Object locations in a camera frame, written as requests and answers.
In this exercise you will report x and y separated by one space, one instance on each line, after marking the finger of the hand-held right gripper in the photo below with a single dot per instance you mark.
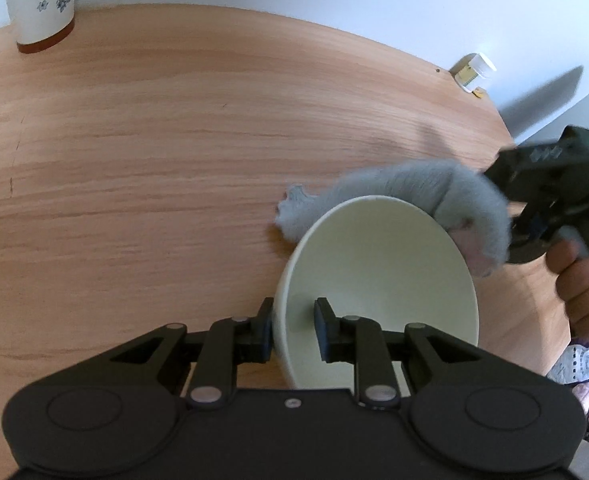
532 235
509 175

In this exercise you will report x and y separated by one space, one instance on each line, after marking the cream ceramic bowl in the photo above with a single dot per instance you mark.
374 270

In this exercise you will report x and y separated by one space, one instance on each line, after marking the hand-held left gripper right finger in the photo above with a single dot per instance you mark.
323 332

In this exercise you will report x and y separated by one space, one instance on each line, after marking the white patterned paper cup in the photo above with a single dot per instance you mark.
42 5

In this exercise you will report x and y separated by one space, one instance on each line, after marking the small white lidded jar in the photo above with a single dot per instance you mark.
472 72

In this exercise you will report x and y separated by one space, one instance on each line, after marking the grey knitted cloth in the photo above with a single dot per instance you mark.
439 195

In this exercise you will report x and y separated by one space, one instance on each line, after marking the small yellow tag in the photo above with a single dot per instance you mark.
477 93

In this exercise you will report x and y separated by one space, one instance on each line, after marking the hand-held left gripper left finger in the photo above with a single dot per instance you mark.
264 332

